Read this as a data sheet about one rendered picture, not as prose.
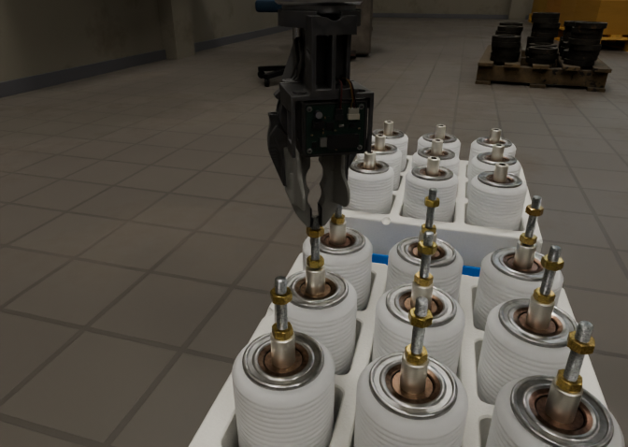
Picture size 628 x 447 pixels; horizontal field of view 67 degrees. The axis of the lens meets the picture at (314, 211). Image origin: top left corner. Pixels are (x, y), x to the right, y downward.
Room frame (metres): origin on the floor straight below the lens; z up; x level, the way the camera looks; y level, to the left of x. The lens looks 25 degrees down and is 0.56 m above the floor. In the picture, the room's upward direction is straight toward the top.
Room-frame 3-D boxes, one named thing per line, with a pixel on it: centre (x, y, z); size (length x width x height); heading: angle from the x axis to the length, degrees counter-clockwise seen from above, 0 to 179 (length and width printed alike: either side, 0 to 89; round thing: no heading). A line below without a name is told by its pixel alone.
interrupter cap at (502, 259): (0.51, -0.26, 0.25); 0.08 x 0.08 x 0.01
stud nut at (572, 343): (0.28, -0.20, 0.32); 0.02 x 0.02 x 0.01; 63
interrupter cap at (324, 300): (0.46, 0.00, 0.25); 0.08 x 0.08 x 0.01
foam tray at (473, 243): (0.94, -0.25, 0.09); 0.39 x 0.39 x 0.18; 73
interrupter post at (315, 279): (0.46, 0.00, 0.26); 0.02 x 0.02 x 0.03
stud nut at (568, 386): (0.28, -0.20, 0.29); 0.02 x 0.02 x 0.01; 63
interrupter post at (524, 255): (0.51, -0.26, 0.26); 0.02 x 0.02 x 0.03
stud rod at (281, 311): (0.34, 0.03, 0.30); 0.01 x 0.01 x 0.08
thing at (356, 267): (0.57, -0.03, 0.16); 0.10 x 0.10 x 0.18
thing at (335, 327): (0.46, 0.00, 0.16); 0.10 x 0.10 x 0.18
